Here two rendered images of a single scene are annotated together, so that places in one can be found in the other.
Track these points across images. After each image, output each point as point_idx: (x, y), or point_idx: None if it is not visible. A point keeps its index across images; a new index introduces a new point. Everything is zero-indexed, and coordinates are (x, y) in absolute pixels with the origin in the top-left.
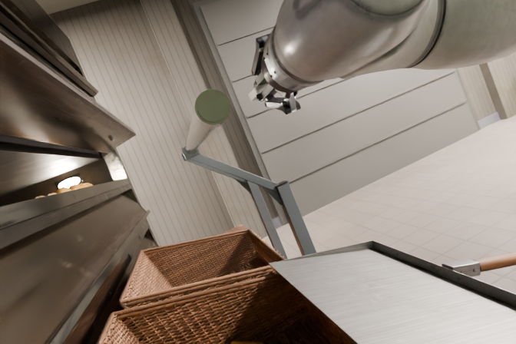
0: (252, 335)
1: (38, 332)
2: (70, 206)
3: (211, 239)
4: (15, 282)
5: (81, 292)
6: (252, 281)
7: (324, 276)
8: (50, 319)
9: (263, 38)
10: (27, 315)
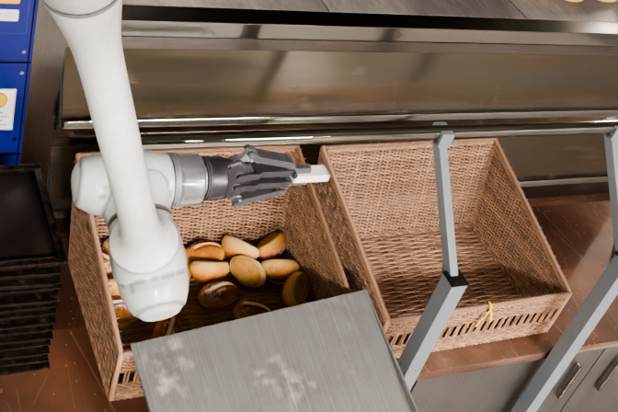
0: (316, 295)
1: (193, 107)
2: (371, 43)
3: (538, 234)
4: (221, 70)
5: (269, 111)
6: (340, 273)
7: (321, 343)
8: (212, 107)
9: (246, 150)
10: (200, 94)
